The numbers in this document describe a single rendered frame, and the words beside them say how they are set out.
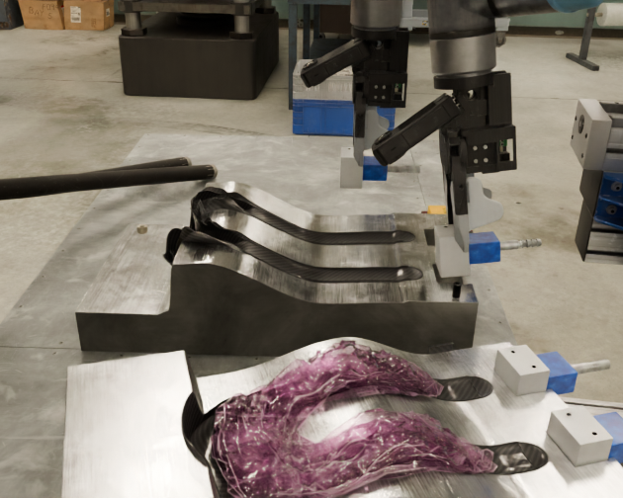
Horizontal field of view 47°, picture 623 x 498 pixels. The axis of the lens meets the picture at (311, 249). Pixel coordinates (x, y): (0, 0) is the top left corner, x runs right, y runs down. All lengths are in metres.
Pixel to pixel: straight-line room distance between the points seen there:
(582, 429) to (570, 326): 1.87
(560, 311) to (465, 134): 1.87
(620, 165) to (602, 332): 1.34
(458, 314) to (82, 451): 0.47
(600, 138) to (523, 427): 0.67
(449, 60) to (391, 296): 0.29
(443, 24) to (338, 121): 3.42
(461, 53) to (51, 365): 0.62
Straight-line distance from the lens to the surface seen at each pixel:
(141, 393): 0.71
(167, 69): 5.08
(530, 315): 2.63
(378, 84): 1.12
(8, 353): 1.00
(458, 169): 0.86
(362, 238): 1.04
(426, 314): 0.89
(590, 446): 0.74
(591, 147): 1.32
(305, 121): 4.26
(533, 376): 0.81
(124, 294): 0.96
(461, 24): 0.84
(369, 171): 1.17
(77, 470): 0.64
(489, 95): 0.88
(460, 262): 0.91
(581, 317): 2.68
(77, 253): 1.22
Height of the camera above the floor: 1.34
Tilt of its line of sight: 27 degrees down
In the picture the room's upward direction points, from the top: 1 degrees clockwise
